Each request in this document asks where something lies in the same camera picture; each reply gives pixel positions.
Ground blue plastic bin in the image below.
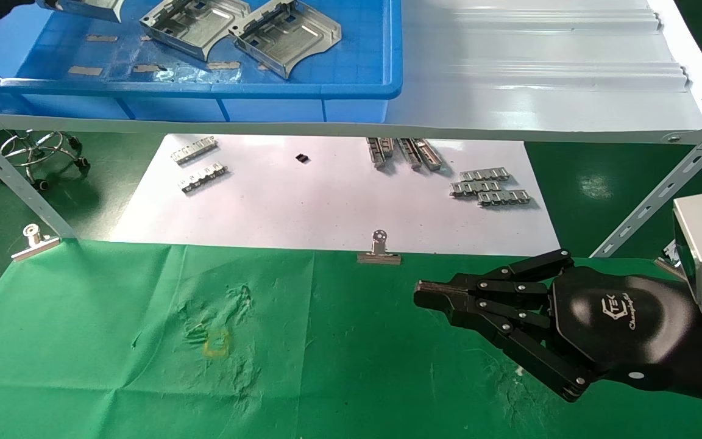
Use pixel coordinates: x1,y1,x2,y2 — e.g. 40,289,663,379
0,0,402,123

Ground silver binder clip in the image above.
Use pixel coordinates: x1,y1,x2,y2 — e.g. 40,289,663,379
11,224,60,262
357,230,402,265

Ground green cloth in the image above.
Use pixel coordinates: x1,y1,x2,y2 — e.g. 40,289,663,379
0,239,702,439

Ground stamped metal bracket part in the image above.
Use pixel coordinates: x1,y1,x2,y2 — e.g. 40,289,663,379
55,0,125,23
229,0,342,80
140,0,252,62

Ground white metal shelving rack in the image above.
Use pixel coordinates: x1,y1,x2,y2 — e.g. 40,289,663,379
0,0,702,258

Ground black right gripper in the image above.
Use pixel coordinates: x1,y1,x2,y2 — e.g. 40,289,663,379
415,249,696,403

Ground chrome stool base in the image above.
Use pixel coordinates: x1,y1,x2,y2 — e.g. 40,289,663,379
0,130,90,190

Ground small metal strip part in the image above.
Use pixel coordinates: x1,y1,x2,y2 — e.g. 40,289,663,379
450,180,502,198
171,136,218,165
179,162,229,193
477,190,532,207
459,169,511,182

